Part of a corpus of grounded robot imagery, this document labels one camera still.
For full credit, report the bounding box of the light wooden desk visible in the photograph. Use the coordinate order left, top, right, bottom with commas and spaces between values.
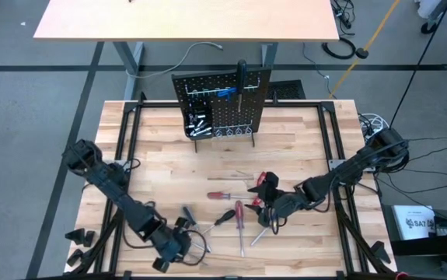
32, 0, 340, 101

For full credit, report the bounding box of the black smooth handle screwdriver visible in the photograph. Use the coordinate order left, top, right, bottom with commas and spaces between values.
236, 58, 248, 114

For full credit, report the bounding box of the black peg board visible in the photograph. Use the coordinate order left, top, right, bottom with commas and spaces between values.
170, 65, 274, 155

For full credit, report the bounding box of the chrome loop tool rail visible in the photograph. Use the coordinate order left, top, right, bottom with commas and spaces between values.
211, 124, 254, 140

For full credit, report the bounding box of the chrome prong tool rail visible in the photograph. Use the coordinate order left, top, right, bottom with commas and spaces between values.
183, 77, 263, 103

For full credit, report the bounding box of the white round bin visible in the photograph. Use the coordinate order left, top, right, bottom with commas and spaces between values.
414, 0, 444, 19

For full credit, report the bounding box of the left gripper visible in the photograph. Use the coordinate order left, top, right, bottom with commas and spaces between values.
151, 216, 194, 274

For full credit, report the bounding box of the slim red clear screwdriver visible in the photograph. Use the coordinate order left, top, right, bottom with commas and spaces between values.
206, 191, 256, 201

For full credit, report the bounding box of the black ribbed handle screwdriver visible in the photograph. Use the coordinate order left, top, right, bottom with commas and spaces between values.
201, 208, 237, 237

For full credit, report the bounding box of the blue T-handle hex key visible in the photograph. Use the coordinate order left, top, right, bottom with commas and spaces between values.
216, 86, 239, 100

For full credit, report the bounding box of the black cable bundle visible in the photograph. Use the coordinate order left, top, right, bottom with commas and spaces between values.
330, 0, 355, 31

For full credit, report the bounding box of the white printed box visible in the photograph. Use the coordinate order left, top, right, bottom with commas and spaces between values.
392, 205, 437, 241

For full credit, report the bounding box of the black aluminium table frame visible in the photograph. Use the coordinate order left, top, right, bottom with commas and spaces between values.
90, 92, 399, 280

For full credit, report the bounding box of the blue clear handle screwdriver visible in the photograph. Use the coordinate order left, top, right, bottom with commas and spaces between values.
249, 226, 271, 247

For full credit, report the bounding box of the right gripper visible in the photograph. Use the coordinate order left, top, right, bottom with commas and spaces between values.
244, 171, 310, 230

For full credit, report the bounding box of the black coiled cable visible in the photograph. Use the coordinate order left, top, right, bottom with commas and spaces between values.
321, 36, 359, 61

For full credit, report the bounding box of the black plastic clamp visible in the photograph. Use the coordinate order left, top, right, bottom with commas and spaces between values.
370, 240, 393, 265
66, 248, 85, 269
64, 228, 97, 248

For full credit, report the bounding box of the grey floor cable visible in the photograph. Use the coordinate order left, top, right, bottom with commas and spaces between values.
127, 40, 225, 80

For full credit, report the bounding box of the black perforated panel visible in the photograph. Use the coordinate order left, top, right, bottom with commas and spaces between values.
271, 79, 307, 101

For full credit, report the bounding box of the white power strip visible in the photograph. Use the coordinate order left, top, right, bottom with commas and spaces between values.
358, 112, 392, 138

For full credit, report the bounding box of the black hanging cable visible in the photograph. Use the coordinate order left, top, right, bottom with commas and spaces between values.
388, 0, 447, 129

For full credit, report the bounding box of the large red clear screwdriver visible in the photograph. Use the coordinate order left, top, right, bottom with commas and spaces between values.
233, 199, 246, 259

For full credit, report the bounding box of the blue-black handle screwdriver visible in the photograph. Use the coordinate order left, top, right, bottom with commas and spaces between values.
187, 250, 210, 268

